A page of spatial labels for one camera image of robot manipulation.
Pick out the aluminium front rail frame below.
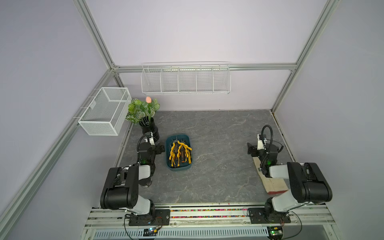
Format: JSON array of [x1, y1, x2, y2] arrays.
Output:
[[81, 203, 343, 240]]

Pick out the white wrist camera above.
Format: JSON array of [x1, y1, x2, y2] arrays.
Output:
[[257, 134, 266, 150], [147, 132, 155, 146]]

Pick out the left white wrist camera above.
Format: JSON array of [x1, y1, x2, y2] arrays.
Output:
[[147, 132, 155, 146]]

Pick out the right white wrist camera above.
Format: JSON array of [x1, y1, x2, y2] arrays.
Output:
[[257, 134, 266, 150]]

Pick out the yellow black combination pliers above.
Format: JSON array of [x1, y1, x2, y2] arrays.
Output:
[[177, 142, 185, 167]]

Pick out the long white wire wall basket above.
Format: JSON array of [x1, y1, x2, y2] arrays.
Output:
[[141, 62, 232, 95]]

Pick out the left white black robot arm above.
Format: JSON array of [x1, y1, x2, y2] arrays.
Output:
[[100, 132, 165, 218]]

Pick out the beige work glove red cuff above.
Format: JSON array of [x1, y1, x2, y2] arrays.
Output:
[[253, 157, 289, 195]]

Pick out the small white wire side basket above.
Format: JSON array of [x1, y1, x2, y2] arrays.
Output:
[[78, 87, 132, 136]]

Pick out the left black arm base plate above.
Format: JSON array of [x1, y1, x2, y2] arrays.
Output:
[[128, 209, 171, 227]]

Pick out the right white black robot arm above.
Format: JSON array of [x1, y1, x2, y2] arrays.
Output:
[[247, 125, 333, 223]]

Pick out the green plant in black vase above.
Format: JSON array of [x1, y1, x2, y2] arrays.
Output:
[[126, 97, 160, 142]]

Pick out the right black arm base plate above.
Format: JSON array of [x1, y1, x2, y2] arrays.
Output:
[[247, 208, 291, 225]]

